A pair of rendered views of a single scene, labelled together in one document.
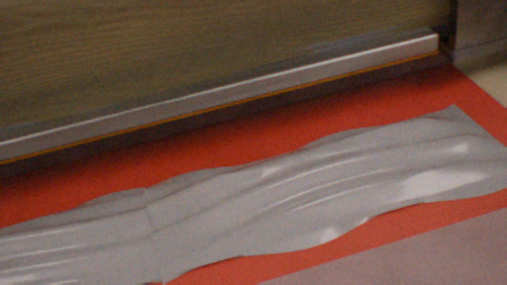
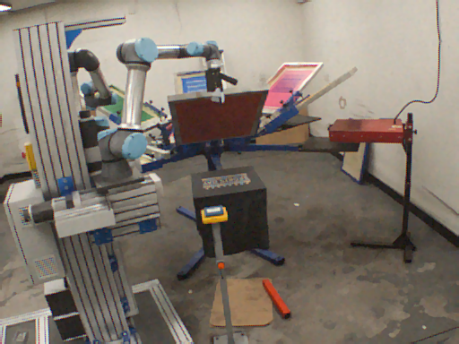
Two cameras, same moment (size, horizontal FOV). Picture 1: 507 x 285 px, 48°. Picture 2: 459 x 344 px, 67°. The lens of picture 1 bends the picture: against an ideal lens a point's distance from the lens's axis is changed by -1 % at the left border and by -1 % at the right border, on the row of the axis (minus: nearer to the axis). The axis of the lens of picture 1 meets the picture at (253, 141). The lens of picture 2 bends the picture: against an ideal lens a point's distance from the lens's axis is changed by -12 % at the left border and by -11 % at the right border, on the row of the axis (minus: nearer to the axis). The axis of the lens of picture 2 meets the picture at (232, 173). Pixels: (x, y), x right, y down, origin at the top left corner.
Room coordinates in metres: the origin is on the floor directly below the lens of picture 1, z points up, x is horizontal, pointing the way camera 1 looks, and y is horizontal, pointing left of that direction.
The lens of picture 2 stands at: (-2.48, -0.69, 1.79)
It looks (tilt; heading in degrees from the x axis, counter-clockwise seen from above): 18 degrees down; 14
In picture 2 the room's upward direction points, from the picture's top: 6 degrees counter-clockwise
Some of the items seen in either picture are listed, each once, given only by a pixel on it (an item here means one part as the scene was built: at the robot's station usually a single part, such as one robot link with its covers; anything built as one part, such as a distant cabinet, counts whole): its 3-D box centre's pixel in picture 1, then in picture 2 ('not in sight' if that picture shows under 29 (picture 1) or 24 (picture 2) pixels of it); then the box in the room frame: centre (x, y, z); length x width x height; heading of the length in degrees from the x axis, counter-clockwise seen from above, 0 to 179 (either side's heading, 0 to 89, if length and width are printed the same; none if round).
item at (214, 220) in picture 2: not in sight; (223, 287); (-0.67, -0.10, 0.48); 0.22 x 0.22 x 0.96; 20
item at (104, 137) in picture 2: not in sight; (111, 142); (-0.94, 0.27, 1.42); 0.13 x 0.12 x 0.14; 65
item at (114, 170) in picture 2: not in sight; (115, 166); (-0.93, 0.27, 1.31); 0.15 x 0.15 x 0.10
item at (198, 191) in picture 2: not in sight; (225, 180); (-0.16, -0.04, 0.95); 0.48 x 0.44 x 0.01; 20
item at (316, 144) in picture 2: not in sight; (281, 146); (0.77, -0.32, 0.91); 1.34 x 0.40 x 0.08; 80
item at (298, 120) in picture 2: not in sight; (265, 131); (1.40, -0.09, 0.91); 1.34 x 0.40 x 0.08; 140
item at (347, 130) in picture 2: not in sight; (369, 130); (0.65, -1.06, 1.06); 0.61 x 0.46 x 0.12; 80
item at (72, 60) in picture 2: not in sight; (73, 96); (-0.57, 0.70, 1.63); 0.15 x 0.12 x 0.55; 103
